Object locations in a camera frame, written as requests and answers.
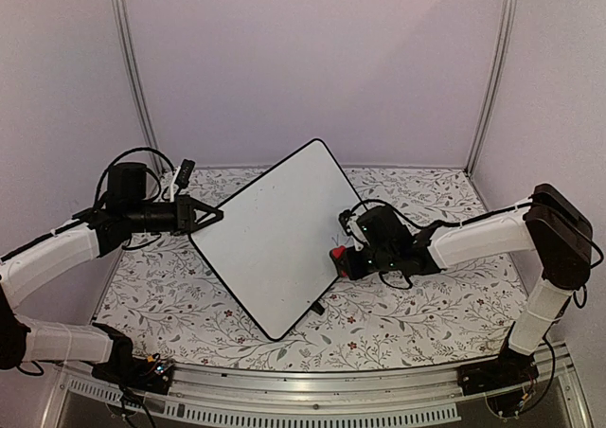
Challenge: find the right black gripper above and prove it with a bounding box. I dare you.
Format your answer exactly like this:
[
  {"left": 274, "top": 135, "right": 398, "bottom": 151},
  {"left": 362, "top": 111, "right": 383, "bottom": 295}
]
[{"left": 336, "top": 246, "right": 398, "bottom": 282}]

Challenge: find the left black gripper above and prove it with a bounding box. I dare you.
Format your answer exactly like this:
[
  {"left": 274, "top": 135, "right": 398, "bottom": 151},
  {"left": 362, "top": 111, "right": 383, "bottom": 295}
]
[{"left": 127, "top": 195, "right": 224, "bottom": 237}]

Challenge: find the red whiteboard eraser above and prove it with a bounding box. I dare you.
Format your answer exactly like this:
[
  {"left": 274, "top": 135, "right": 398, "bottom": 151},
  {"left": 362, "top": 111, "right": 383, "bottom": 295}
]
[{"left": 330, "top": 246, "right": 347, "bottom": 260}]

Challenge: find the white whiteboard with black frame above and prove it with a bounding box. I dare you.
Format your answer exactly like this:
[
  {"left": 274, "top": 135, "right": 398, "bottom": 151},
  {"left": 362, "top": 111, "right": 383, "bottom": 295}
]
[{"left": 189, "top": 138, "right": 360, "bottom": 341}]

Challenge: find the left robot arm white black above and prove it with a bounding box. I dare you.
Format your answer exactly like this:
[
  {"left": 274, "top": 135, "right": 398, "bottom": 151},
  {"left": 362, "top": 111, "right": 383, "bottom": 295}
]
[{"left": 1, "top": 148, "right": 223, "bottom": 384}]

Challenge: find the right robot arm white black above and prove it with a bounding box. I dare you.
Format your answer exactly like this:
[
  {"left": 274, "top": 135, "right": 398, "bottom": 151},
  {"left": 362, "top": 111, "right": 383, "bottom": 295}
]
[{"left": 329, "top": 184, "right": 604, "bottom": 386}]

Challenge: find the black whiteboard stand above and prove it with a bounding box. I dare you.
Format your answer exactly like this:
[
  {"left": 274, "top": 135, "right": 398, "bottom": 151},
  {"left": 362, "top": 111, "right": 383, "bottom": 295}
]
[{"left": 311, "top": 302, "right": 325, "bottom": 315}]

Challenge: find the floral patterned table mat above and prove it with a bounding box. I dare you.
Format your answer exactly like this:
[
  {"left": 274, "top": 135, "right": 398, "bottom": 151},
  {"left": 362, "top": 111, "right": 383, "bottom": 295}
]
[{"left": 92, "top": 166, "right": 548, "bottom": 372}]

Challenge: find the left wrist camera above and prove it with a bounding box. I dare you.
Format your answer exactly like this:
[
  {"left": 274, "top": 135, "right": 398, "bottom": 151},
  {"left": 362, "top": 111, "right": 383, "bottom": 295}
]
[{"left": 168, "top": 159, "right": 195, "bottom": 202}]

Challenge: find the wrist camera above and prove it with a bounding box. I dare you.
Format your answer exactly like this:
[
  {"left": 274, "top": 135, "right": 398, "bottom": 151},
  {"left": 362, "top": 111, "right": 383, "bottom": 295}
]
[
  {"left": 338, "top": 209, "right": 367, "bottom": 251},
  {"left": 168, "top": 159, "right": 195, "bottom": 202}
]

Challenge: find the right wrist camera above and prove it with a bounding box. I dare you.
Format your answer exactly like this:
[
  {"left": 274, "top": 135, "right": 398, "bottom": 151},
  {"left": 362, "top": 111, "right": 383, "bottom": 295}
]
[{"left": 338, "top": 209, "right": 367, "bottom": 251}]

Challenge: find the front aluminium rail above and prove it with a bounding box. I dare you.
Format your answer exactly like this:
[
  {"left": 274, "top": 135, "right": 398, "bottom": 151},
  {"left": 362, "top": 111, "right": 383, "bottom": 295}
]
[{"left": 41, "top": 342, "right": 599, "bottom": 427}]

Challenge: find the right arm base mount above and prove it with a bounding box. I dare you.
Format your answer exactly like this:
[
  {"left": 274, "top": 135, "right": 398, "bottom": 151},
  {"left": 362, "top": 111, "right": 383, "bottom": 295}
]
[{"left": 456, "top": 350, "right": 539, "bottom": 396}]

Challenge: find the left aluminium frame post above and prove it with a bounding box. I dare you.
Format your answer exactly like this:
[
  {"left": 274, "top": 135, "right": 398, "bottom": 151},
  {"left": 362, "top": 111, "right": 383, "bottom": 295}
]
[{"left": 111, "top": 0, "right": 159, "bottom": 151}]

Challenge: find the aluminium frame post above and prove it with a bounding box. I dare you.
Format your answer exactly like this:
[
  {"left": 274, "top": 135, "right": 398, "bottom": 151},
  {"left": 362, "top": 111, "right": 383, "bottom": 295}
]
[
  {"left": 111, "top": 0, "right": 159, "bottom": 151},
  {"left": 465, "top": 0, "right": 517, "bottom": 177}
]

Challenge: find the right aluminium frame post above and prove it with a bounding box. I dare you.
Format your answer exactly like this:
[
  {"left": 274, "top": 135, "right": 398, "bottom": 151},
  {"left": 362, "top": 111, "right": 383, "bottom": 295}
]
[{"left": 465, "top": 0, "right": 517, "bottom": 177}]

